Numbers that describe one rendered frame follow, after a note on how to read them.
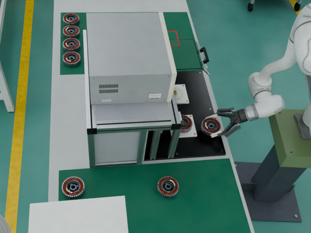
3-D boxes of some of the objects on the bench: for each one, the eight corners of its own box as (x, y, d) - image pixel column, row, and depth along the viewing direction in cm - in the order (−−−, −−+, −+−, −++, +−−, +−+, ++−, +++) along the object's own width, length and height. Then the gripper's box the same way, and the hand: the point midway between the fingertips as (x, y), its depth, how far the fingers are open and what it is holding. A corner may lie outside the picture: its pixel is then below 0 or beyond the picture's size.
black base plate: (201, 72, 252) (202, 70, 250) (225, 155, 215) (226, 153, 213) (131, 75, 244) (131, 72, 242) (143, 161, 207) (143, 159, 205)
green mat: (229, 158, 214) (229, 158, 214) (261, 270, 178) (262, 270, 178) (59, 170, 198) (58, 170, 198) (57, 295, 163) (57, 295, 163)
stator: (166, 202, 194) (167, 199, 191) (152, 187, 198) (153, 183, 195) (182, 190, 199) (183, 187, 196) (168, 175, 203) (169, 172, 200)
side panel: (140, 159, 207) (146, 125, 182) (141, 164, 206) (146, 131, 180) (89, 163, 203) (87, 129, 177) (89, 168, 201) (87, 134, 175)
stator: (188, 116, 224) (189, 112, 221) (194, 131, 218) (195, 127, 215) (170, 119, 222) (171, 115, 219) (176, 135, 215) (177, 131, 212)
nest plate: (191, 115, 226) (192, 114, 225) (196, 136, 218) (197, 135, 217) (167, 117, 224) (167, 115, 223) (171, 138, 215) (171, 137, 214)
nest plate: (184, 85, 241) (184, 83, 240) (189, 103, 232) (189, 102, 231) (161, 86, 238) (161, 84, 237) (164, 105, 229) (164, 103, 228)
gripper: (253, 134, 207) (215, 147, 212) (241, 101, 221) (206, 114, 226) (251, 128, 201) (211, 141, 207) (239, 94, 215) (202, 108, 220)
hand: (211, 126), depth 216 cm, fingers closed on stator, 11 cm apart
